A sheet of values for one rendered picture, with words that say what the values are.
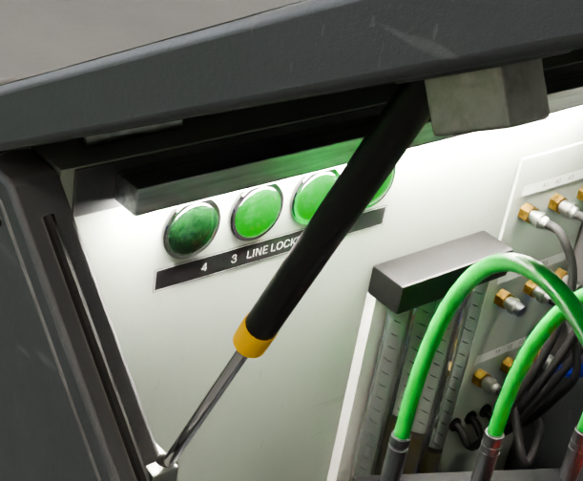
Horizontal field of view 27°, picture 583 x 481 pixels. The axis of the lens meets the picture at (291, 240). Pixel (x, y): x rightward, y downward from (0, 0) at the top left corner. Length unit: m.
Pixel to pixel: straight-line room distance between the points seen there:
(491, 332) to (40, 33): 0.60
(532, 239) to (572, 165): 0.08
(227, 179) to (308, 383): 0.30
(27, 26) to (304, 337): 0.36
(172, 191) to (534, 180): 0.46
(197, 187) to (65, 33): 0.15
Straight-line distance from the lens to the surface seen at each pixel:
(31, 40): 0.85
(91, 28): 0.88
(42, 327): 0.77
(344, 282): 1.03
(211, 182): 0.83
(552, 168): 1.18
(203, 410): 0.69
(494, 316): 1.23
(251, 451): 1.08
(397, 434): 1.07
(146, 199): 0.80
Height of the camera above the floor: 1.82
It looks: 30 degrees down
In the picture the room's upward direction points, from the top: 10 degrees clockwise
